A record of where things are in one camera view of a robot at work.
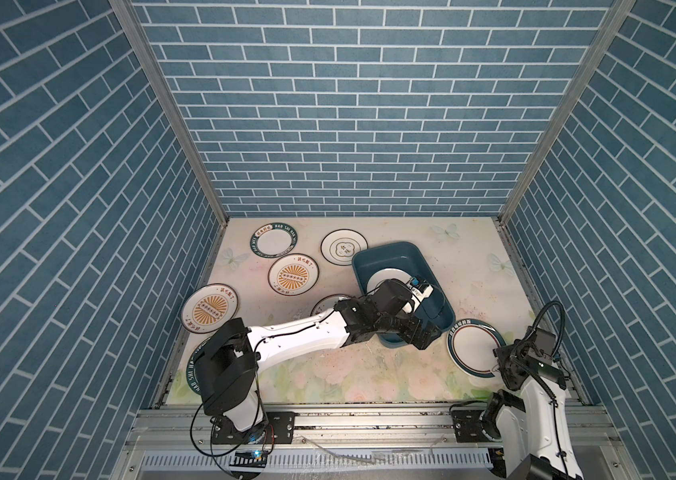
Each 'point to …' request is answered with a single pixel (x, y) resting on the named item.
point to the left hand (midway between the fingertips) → (429, 326)
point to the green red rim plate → (471, 347)
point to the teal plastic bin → (438, 308)
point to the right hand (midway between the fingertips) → (500, 353)
